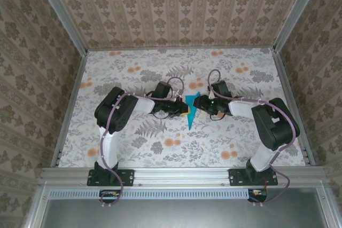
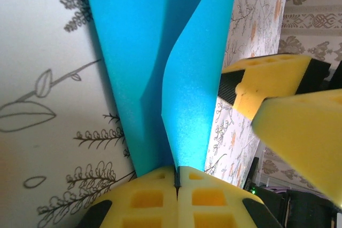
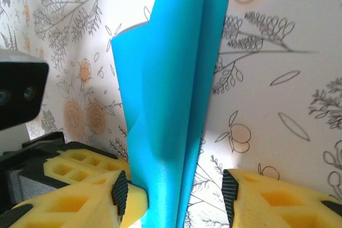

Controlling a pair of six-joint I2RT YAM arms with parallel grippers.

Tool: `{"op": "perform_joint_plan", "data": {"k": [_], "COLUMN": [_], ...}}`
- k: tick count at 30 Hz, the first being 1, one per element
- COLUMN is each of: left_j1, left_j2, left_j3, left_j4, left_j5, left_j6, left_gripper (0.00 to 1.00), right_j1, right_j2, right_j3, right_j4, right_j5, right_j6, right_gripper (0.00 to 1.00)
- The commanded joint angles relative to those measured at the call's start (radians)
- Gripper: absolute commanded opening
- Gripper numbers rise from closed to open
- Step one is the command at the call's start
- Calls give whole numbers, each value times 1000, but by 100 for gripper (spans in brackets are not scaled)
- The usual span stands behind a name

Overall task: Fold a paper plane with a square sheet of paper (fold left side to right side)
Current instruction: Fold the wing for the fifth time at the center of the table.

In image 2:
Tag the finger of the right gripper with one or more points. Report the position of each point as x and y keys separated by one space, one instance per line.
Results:
x=272 y=78
x=307 y=137

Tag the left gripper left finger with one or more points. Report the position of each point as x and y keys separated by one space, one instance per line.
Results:
x=144 y=206

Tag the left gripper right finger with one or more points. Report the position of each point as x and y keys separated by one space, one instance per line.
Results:
x=211 y=206

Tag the blue paper sheet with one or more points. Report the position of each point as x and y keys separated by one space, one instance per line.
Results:
x=192 y=105

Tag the floral patterned table covering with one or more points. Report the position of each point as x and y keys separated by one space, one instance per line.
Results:
x=40 y=38

